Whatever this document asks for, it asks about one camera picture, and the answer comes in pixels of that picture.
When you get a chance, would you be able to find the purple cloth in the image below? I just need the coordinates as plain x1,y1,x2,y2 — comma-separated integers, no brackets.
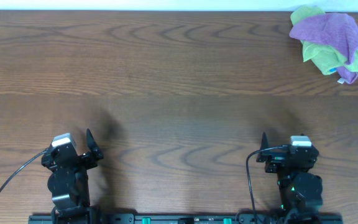
290,12,358,65
337,67,358,84

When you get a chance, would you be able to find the green cloth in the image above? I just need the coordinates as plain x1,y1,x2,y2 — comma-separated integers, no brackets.
290,6,358,75

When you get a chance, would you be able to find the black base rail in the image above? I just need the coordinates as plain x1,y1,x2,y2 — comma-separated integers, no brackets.
28,213,344,224

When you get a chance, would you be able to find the black cable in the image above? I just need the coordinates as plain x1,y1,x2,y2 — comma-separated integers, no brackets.
235,146,291,224
0,150,47,224

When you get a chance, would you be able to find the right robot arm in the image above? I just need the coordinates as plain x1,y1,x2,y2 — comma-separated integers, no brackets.
256,133,323,223

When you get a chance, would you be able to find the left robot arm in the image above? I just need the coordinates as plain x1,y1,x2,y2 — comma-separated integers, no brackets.
41,129,104,223

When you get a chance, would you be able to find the left black cable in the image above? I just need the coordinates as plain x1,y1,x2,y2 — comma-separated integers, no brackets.
0,150,47,224

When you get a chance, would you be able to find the right black cable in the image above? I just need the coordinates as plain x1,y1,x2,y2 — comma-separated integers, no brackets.
235,146,291,224

